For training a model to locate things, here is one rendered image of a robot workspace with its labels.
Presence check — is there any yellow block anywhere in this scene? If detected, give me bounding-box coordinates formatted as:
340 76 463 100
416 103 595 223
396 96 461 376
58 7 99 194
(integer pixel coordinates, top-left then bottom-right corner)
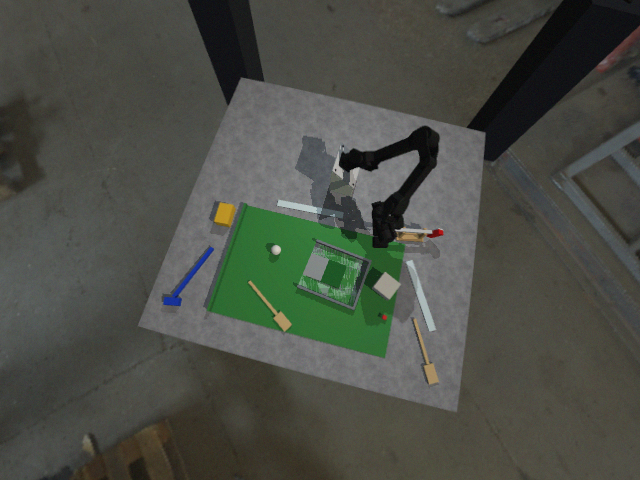
214 202 235 227

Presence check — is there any green flat mat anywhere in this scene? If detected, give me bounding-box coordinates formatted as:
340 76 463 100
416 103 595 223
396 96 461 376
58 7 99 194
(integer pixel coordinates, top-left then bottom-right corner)
211 205 406 358

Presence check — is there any blue putter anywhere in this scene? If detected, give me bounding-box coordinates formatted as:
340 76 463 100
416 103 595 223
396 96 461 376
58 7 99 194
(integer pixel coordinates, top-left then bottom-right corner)
164 247 215 306

